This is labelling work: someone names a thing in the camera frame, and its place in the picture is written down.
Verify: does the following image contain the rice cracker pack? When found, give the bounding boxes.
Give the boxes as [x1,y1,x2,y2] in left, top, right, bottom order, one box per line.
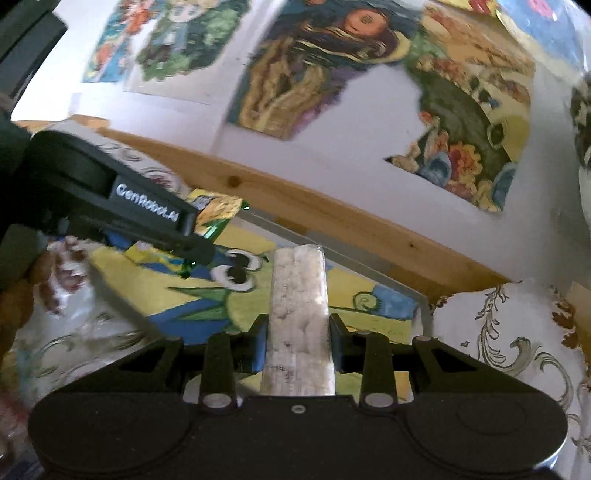
[260,245,335,397]

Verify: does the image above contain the yellow green candy pack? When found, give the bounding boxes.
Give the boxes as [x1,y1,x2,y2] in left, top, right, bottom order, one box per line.
[181,188,245,278]

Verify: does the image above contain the grey metal tray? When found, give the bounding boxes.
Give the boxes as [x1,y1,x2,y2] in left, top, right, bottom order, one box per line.
[87,207,433,342]

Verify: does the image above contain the frog drawing paper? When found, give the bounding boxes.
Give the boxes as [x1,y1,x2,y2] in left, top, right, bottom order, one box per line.
[89,225,419,402]

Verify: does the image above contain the anime girl drawing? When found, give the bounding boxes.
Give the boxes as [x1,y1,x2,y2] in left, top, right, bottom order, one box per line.
[82,1,158,83]

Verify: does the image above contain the floral white bed cover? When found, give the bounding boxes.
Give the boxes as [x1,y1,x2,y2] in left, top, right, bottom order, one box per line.
[0,119,591,462]

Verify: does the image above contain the blond boy drawing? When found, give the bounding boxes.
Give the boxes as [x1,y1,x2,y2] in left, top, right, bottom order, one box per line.
[126,1,250,103]

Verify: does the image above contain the starry night drawing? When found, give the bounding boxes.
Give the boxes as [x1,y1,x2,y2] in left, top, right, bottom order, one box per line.
[228,1,421,140]

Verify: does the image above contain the landscape drawing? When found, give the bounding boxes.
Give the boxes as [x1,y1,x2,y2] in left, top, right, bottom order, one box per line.
[387,4,535,213]

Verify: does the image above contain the plastic bag of clothes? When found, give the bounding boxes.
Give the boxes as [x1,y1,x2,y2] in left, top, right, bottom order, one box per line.
[570,72,591,226]

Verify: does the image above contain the wooden bed frame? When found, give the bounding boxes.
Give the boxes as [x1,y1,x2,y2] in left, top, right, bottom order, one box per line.
[13,120,514,301]

